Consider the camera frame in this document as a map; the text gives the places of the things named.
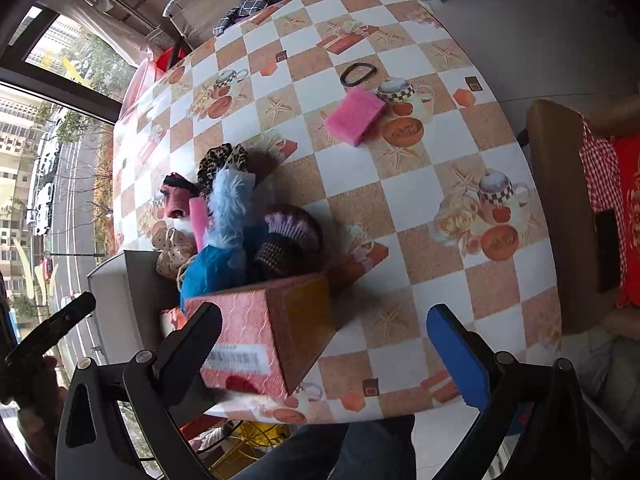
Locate pink patterned carton box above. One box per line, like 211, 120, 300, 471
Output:
184, 274, 336, 399

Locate pink sponge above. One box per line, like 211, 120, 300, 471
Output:
324, 87, 385, 146
189, 196, 209, 252

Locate leopard print scrunchie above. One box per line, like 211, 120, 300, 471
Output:
196, 143, 248, 197

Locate blue cloth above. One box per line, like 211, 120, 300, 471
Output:
180, 223, 268, 314

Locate white open cardboard box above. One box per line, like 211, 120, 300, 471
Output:
88, 250, 179, 364

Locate polka dot white scrunchie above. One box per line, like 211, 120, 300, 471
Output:
151, 226, 196, 280

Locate pink and black sock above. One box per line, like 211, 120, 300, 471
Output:
160, 172, 200, 219

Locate red checkered cloth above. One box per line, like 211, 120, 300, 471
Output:
578, 116, 627, 292

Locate person's jeans legs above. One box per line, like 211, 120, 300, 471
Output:
235, 415, 416, 479

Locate checkered patterned tablecloth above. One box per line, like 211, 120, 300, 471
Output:
114, 0, 562, 424

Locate person's left hand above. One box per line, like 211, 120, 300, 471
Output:
16, 356, 67, 466

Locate white curtain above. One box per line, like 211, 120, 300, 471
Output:
37, 0, 163, 67

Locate pink plastic basin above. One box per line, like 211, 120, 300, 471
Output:
118, 58, 164, 120

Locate black hair tie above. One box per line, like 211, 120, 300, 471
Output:
339, 60, 379, 88

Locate white fluffy plush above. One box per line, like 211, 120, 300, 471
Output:
204, 167, 255, 249

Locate plaid clothing on chair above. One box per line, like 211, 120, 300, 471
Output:
213, 0, 273, 37

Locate wooden chair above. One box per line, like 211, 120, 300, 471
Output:
526, 100, 639, 339

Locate red embroidered cushion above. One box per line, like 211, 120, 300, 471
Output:
613, 133, 640, 307

